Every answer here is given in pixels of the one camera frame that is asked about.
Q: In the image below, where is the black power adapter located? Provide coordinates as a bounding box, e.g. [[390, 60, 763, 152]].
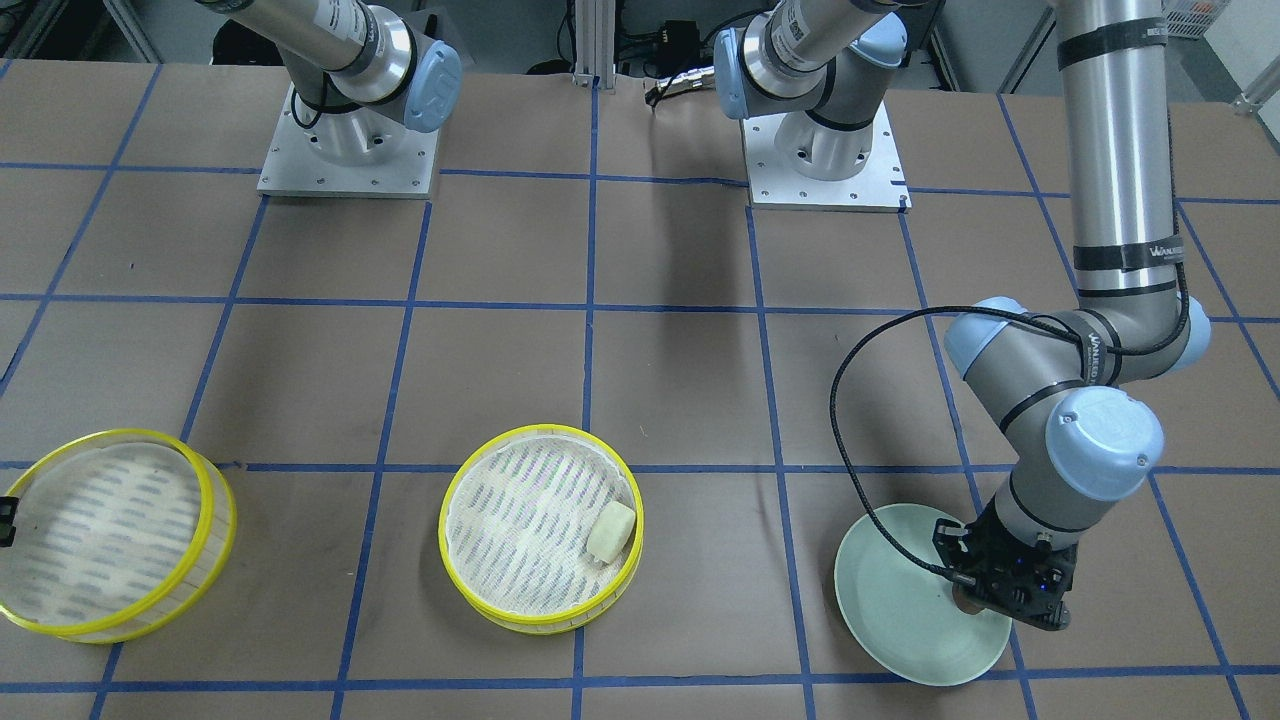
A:
[[654, 19, 699, 67]]

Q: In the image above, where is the aluminium frame post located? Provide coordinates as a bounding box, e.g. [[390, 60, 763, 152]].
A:
[[571, 0, 617, 94]]

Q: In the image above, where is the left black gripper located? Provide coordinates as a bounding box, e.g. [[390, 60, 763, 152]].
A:
[[932, 500, 1021, 585]]

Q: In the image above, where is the side yellow bamboo steamer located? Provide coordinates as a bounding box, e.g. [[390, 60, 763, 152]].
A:
[[1, 428, 238, 644]]

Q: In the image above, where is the white steamed bun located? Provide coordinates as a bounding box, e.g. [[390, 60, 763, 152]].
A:
[[585, 500, 637, 565]]

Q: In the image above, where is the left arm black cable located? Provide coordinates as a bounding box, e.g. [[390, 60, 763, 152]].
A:
[[828, 60, 1190, 583]]

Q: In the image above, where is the dark red bun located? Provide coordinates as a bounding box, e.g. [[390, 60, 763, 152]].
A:
[[951, 584, 984, 615]]

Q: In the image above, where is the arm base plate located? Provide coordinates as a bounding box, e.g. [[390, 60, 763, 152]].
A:
[[257, 87, 439, 200], [740, 102, 913, 213]]

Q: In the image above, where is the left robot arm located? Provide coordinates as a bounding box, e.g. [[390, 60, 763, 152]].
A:
[[867, 1, 1211, 588]]

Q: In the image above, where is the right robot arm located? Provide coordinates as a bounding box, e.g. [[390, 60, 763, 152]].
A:
[[205, 1, 463, 199]]

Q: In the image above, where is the centre yellow bamboo steamer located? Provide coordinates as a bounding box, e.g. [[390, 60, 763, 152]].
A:
[[438, 424, 646, 635]]

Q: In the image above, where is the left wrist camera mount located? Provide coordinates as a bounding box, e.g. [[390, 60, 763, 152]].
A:
[[966, 541, 1078, 632]]

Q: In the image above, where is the light green plate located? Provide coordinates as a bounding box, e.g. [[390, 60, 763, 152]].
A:
[[833, 516, 1012, 687]]

